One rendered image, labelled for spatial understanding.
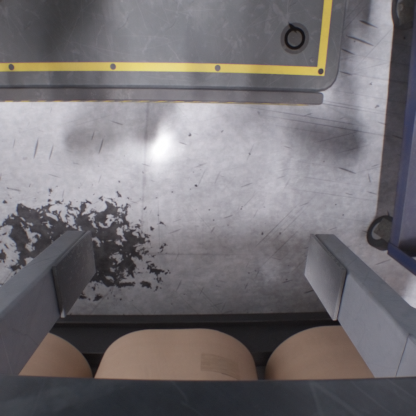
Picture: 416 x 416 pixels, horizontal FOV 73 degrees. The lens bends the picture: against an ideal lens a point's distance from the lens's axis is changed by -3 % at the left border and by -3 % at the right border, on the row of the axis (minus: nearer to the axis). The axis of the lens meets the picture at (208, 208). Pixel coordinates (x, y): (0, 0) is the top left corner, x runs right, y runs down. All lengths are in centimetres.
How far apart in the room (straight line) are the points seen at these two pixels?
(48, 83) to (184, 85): 21
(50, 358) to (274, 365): 54
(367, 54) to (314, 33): 41
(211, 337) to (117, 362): 22
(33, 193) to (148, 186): 34
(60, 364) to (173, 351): 28
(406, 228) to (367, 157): 22
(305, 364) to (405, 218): 44
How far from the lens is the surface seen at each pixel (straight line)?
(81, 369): 89
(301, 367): 76
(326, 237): 17
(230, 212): 85
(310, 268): 17
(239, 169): 82
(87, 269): 17
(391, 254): 88
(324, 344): 79
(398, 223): 85
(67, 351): 87
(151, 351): 74
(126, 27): 51
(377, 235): 94
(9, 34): 58
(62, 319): 110
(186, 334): 77
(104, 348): 98
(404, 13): 91
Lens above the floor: 80
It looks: 72 degrees down
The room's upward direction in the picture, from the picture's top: 178 degrees clockwise
